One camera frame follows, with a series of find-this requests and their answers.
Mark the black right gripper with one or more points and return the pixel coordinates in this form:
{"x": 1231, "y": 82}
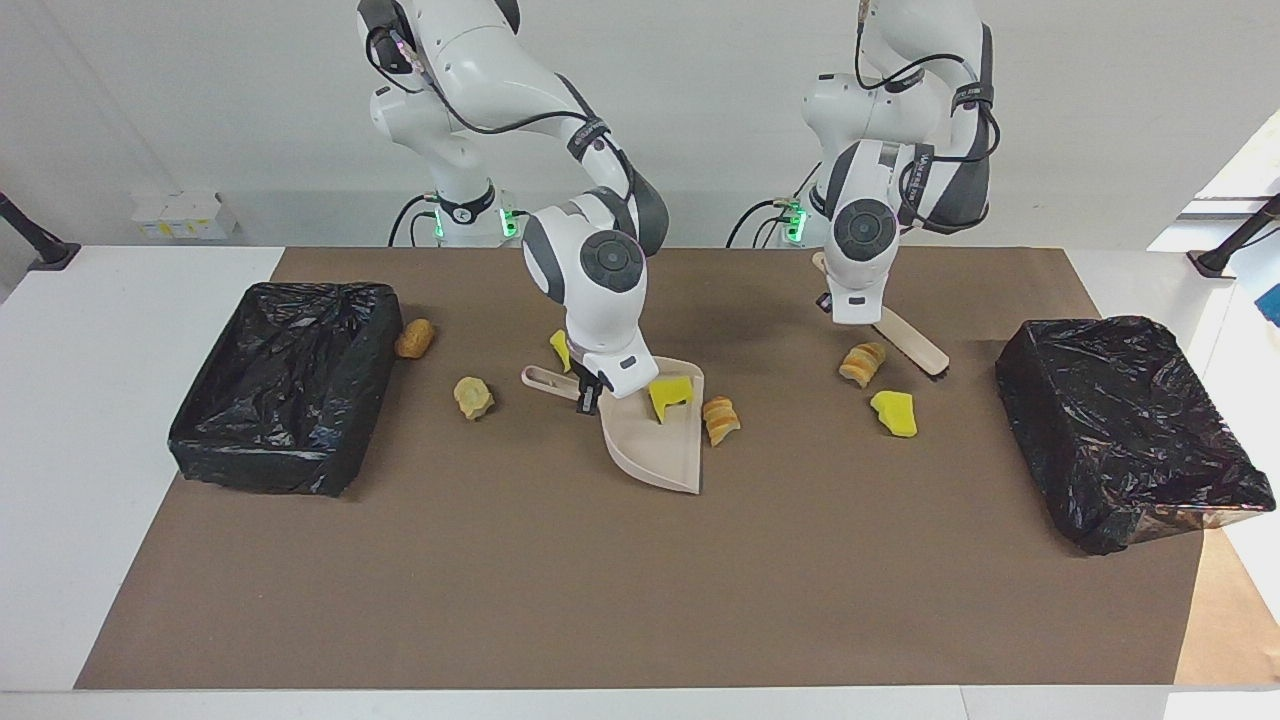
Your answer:
{"x": 592, "y": 380}

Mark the blue object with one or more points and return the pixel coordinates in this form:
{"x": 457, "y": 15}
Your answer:
{"x": 1272, "y": 305}

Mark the small yellow sponge wedge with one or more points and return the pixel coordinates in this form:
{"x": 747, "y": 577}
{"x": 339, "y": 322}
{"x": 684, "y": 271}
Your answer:
{"x": 559, "y": 350}

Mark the brown paper table mat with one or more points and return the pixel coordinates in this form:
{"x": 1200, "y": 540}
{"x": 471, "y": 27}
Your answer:
{"x": 500, "y": 600}

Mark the black bag lined bin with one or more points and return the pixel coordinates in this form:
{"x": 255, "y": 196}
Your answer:
{"x": 280, "y": 400}
{"x": 1130, "y": 430}

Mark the white wall socket strip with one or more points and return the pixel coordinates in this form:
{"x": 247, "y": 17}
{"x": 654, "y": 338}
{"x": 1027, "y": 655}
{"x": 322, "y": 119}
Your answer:
{"x": 180, "y": 215}

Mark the golden croissant piece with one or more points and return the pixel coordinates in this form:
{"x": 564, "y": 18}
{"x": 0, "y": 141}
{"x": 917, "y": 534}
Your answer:
{"x": 721, "y": 421}
{"x": 862, "y": 363}

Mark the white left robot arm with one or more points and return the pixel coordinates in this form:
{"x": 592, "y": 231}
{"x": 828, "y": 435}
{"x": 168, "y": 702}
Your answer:
{"x": 865, "y": 240}

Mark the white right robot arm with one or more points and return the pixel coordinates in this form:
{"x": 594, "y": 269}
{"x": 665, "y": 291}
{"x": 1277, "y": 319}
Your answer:
{"x": 590, "y": 300}

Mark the notched yellow sponge piece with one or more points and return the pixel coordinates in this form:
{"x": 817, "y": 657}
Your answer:
{"x": 668, "y": 395}

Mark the brown fried nugget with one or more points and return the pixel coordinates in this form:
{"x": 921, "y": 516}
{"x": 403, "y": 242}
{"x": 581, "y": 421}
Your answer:
{"x": 414, "y": 339}

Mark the yellow sponge block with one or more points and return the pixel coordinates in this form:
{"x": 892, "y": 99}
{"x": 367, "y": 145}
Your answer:
{"x": 894, "y": 413}

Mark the tan paper sheet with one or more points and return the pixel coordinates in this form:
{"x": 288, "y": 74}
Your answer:
{"x": 1235, "y": 620}

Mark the black camera stand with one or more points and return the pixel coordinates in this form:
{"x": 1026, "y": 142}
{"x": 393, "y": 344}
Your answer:
{"x": 40, "y": 248}
{"x": 1230, "y": 250}

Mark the beige brush black bristles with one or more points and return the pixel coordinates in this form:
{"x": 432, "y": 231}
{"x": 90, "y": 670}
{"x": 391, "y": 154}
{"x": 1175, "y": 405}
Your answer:
{"x": 912, "y": 342}

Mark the beige plastic dustpan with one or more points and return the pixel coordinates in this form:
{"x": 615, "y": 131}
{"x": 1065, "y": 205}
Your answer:
{"x": 650, "y": 455}

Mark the pale bread chunk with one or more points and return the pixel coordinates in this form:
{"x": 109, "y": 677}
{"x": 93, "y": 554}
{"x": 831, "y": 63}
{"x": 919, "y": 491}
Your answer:
{"x": 473, "y": 398}

